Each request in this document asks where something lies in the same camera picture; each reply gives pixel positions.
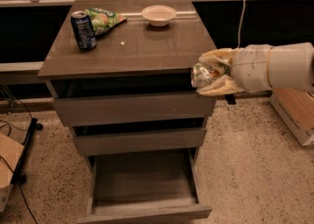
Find top grey drawer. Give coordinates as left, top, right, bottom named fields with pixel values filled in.
left=51, top=73, right=215, bottom=126

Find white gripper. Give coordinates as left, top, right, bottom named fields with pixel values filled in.
left=196, top=44, right=272, bottom=96

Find cardboard box right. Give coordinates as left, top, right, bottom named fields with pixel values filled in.
left=270, top=88, right=314, bottom=146

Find green chip bag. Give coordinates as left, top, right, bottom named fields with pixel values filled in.
left=85, top=8, right=127, bottom=35

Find middle grey drawer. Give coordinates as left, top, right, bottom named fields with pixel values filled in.
left=74, top=117, right=206, bottom=156

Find black floor cables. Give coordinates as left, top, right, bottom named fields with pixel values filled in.
left=0, top=84, right=39, bottom=224

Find grey drawer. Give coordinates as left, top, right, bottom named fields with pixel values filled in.
left=51, top=73, right=215, bottom=126
left=74, top=117, right=206, bottom=156
left=78, top=148, right=212, bottom=224

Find black stand with wheels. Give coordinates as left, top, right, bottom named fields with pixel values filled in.
left=11, top=118, right=43, bottom=184

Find cardboard box left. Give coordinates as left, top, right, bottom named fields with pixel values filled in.
left=0, top=134, right=24, bottom=212

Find white bowl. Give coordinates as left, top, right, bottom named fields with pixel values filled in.
left=141, top=5, right=177, bottom=27

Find cardboard box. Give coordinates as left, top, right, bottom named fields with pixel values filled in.
left=270, top=88, right=314, bottom=146
left=0, top=134, right=24, bottom=212

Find white cable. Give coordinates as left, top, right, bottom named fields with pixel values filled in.
left=236, top=0, right=247, bottom=49

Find grey drawer cabinet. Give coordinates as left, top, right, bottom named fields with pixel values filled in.
left=37, top=0, right=218, bottom=224

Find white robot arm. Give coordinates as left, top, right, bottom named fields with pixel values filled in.
left=190, top=42, right=314, bottom=96

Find black bracket under rail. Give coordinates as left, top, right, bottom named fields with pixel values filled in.
left=225, top=94, right=236, bottom=105

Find blue soda can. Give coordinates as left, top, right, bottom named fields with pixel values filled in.
left=71, top=11, right=96, bottom=50

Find bottom grey drawer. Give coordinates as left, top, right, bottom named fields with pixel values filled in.
left=78, top=148, right=212, bottom=224

